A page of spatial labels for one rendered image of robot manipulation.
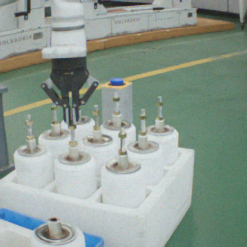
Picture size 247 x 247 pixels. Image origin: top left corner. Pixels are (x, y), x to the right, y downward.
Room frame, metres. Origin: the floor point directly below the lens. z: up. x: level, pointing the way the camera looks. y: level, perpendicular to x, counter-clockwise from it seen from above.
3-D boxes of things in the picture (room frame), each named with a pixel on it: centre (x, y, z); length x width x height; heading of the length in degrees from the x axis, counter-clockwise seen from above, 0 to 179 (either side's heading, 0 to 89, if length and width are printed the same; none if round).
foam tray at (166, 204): (1.09, 0.06, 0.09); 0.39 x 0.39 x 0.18; 66
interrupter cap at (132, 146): (1.04, -0.05, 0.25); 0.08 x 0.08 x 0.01
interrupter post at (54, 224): (0.65, 0.11, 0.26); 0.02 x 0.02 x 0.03
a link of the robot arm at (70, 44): (0.96, 0.11, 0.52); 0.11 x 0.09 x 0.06; 177
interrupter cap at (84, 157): (0.98, 0.10, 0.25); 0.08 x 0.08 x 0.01
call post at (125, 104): (1.38, 0.01, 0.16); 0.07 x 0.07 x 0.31; 66
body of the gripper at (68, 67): (0.98, 0.10, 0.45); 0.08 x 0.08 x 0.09
